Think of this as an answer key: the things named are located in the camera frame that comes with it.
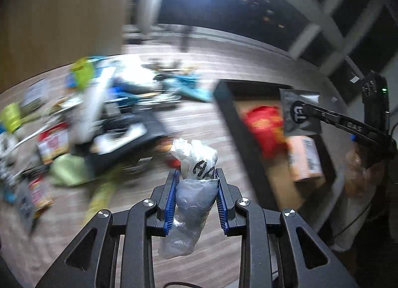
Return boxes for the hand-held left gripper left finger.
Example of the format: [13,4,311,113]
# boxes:
[34,169,181,288]

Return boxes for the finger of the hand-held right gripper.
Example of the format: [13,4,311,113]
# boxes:
[294,101,388,144]

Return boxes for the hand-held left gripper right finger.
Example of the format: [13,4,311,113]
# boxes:
[214,168,358,288]

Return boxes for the clear plastic bag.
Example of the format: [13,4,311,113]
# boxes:
[158,139,218,259]

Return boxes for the grey foil pouch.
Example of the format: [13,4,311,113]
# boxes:
[278,89,322,137]

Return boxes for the black storage box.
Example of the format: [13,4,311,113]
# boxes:
[213,79,338,214]

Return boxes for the person's right forearm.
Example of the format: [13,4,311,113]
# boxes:
[330,182,386,253]

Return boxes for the person's right hand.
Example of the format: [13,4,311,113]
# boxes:
[344,145,389,201]

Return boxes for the brown cardboard box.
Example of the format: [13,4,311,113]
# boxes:
[286,135,324,183]

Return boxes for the black flat case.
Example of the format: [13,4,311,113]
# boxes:
[70,114,175,176]

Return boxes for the red snack packet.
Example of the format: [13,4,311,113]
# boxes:
[243,106,288,158]

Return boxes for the teal cloth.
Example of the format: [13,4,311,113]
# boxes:
[162,72,215,103]

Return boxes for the grey white tube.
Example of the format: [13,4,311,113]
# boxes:
[76,67,117,145]

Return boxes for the large orange white snack packet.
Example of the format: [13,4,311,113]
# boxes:
[37,121,70,164]

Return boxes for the small orange white snack packet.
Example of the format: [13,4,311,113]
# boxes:
[27,177,55,211]

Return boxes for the white plastic bag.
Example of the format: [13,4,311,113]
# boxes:
[118,58,156,89]

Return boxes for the grey card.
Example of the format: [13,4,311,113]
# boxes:
[14,180,39,239]

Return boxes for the lime green package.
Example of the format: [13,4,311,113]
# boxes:
[70,58,95,89]

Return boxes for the white box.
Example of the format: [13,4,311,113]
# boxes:
[22,78,50,108]

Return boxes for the window frame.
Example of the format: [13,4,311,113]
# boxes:
[134,0,398,89]

